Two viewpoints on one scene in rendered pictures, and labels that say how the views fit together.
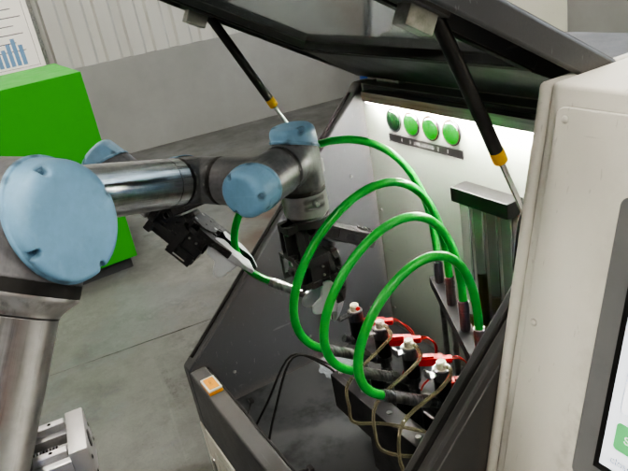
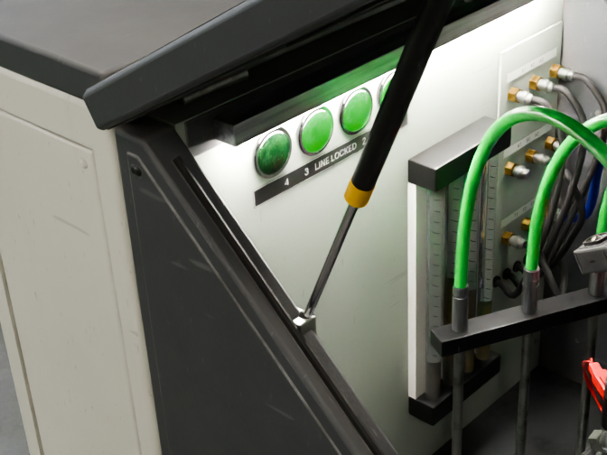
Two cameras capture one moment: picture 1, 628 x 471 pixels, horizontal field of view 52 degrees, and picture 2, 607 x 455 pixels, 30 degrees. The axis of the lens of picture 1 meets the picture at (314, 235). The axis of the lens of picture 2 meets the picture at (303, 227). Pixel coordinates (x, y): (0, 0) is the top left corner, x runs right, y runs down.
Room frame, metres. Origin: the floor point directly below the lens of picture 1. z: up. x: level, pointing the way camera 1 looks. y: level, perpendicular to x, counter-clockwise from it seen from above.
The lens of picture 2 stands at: (1.62, 0.71, 1.86)
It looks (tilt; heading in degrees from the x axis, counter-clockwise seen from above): 30 degrees down; 251
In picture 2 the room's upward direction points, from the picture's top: 3 degrees counter-clockwise
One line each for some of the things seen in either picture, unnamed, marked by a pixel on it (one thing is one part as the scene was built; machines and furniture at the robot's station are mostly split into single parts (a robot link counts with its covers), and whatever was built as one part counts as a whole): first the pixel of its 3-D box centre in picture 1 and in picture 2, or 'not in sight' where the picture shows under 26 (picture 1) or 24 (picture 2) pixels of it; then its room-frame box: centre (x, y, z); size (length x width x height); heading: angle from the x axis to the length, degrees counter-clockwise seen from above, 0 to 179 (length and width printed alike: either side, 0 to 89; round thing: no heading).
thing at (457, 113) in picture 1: (450, 109); (415, 42); (1.15, -0.29, 1.43); 0.54 x 0.03 x 0.02; 26
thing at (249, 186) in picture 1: (252, 181); not in sight; (0.93, 0.08, 1.43); 0.11 x 0.11 x 0.08; 56
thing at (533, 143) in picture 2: not in sight; (536, 155); (0.93, -0.39, 1.20); 0.13 x 0.03 x 0.31; 26
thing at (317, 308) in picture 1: (326, 304); not in sight; (0.99, 0.00, 1.17); 0.06 x 0.03 x 0.09; 116
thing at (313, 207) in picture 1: (306, 204); not in sight; (1.00, 0.00, 1.36); 0.08 x 0.08 x 0.05
